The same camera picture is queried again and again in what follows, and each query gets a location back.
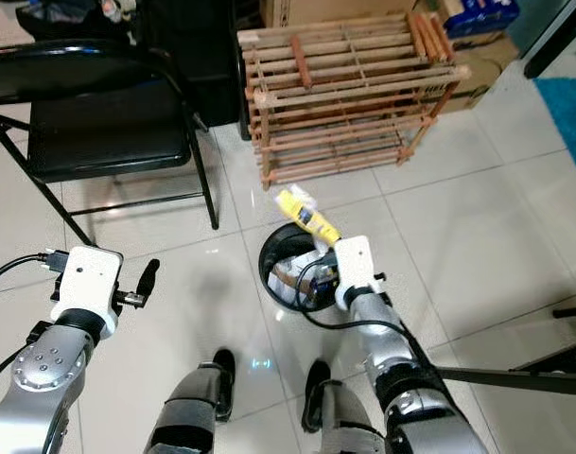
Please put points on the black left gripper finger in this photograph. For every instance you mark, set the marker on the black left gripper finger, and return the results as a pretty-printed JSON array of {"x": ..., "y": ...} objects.
[{"x": 149, "y": 277}]

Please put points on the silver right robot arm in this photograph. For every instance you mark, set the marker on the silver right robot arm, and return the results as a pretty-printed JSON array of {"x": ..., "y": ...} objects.
[{"x": 382, "y": 340}]

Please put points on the black round rubbish bin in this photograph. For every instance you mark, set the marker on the black round rubbish bin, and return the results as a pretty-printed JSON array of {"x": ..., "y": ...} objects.
[{"x": 274, "y": 248}]

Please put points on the wooden slatted shoe rack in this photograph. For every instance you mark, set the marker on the wooden slatted shoe rack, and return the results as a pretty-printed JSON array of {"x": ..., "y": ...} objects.
[{"x": 344, "y": 95}]

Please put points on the left robot leg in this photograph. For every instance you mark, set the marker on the left robot leg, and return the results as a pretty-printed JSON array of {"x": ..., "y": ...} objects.
[{"x": 193, "y": 411}]

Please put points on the blue floor mat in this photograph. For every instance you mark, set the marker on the blue floor mat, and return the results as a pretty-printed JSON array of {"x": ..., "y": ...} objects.
[{"x": 567, "y": 118}]

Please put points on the small brown cardboard box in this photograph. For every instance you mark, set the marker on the small brown cardboard box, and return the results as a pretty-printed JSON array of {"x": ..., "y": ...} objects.
[{"x": 484, "y": 78}]

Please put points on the black folding chair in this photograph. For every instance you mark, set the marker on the black folding chair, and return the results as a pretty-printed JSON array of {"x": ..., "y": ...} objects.
[{"x": 108, "y": 132}]

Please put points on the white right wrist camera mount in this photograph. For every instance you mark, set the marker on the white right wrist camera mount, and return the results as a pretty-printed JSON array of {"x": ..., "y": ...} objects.
[{"x": 356, "y": 265}]

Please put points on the black bag with clutter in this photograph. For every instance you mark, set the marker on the black bag with clutter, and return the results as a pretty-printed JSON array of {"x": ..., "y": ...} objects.
[{"x": 70, "y": 17}]

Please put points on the blue printed box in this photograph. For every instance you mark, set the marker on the blue printed box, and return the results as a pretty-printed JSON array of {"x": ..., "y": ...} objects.
[{"x": 481, "y": 14}]

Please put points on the yellow plastic wrapper trash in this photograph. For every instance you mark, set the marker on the yellow plastic wrapper trash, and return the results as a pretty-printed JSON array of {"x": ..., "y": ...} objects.
[{"x": 311, "y": 219}]

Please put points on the bundled brown wooden stick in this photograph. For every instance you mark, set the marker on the bundled brown wooden stick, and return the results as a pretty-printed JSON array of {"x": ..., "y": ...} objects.
[
  {"x": 443, "y": 34},
  {"x": 431, "y": 38},
  {"x": 420, "y": 40}
]

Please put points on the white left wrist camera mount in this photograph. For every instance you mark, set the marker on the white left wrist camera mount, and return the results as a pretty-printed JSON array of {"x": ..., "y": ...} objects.
[{"x": 89, "y": 284}]

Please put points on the single brown wooden stick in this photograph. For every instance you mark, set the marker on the single brown wooden stick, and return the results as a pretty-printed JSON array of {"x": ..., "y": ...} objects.
[{"x": 300, "y": 61}]

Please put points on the white crumpled paper trash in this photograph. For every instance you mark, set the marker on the white crumpled paper trash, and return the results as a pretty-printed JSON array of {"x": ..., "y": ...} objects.
[{"x": 289, "y": 286}]

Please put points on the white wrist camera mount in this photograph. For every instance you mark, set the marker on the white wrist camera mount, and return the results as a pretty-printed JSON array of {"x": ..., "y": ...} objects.
[
  {"x": 89, "y": 284},
  {"x": 356, "y": 265}
]

